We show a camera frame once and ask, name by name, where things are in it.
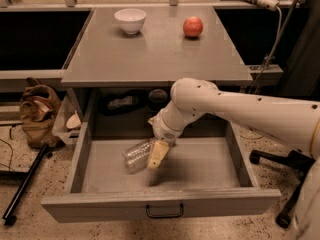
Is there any black drawer handle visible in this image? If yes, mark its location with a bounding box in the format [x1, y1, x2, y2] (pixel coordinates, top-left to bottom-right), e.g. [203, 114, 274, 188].
[145, 204, 184, 219]

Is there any black tape roll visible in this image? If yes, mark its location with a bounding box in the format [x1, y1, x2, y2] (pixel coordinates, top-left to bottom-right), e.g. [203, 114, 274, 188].
[148, 89, 169, 110]

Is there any brown canvas bag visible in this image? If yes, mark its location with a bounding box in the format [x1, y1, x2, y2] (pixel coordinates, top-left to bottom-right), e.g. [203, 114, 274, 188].
[19, 77, 62, 148]

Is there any red apple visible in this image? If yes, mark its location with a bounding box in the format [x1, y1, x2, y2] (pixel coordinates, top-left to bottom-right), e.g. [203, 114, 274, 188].
[183, 16, 203, 38]

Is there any grey open drawer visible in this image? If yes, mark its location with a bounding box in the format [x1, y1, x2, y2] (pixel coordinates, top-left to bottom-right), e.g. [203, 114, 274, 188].
[40, 117, 282, 224]

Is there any clear plastic bin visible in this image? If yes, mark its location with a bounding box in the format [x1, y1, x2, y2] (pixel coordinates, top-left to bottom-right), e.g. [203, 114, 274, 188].
[52, 95, 81, 149]

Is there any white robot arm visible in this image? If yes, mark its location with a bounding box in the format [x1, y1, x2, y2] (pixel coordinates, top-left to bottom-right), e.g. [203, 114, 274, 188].
[147, 78, 320, 240]

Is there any white ceramic bowl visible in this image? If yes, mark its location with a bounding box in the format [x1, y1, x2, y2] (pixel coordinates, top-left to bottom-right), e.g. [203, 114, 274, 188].
[114, 8, 147, 35]

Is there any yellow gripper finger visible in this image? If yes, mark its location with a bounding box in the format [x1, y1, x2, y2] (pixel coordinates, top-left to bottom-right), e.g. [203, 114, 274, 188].
[147, 140, 169, 169]

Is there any black office chair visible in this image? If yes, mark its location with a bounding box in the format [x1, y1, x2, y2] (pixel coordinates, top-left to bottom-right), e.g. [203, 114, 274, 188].
[249, 150, 315, 229]

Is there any grey counter cabinet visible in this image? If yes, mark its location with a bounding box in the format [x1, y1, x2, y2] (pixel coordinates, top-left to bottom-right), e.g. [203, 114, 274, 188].
[60, 5, 254, 138]

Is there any black object under counter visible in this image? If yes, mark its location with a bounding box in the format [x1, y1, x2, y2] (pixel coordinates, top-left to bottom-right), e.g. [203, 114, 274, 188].
[98, 89, 147, 116]

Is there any grey cable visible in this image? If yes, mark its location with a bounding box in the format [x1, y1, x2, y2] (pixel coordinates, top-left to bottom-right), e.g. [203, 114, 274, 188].
[248, 7, 284, 95]

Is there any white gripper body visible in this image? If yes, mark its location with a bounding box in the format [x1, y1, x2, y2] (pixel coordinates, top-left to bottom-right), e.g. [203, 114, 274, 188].
[148, 114, 177, 146]

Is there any clear plastic water bottle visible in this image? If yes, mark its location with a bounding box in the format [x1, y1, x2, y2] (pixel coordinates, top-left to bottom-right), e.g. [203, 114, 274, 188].
[122, 138, 155, 172]

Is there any black metal pole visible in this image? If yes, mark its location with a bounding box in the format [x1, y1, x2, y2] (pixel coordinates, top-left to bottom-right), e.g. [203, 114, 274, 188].
[2, 144, 52, 226]

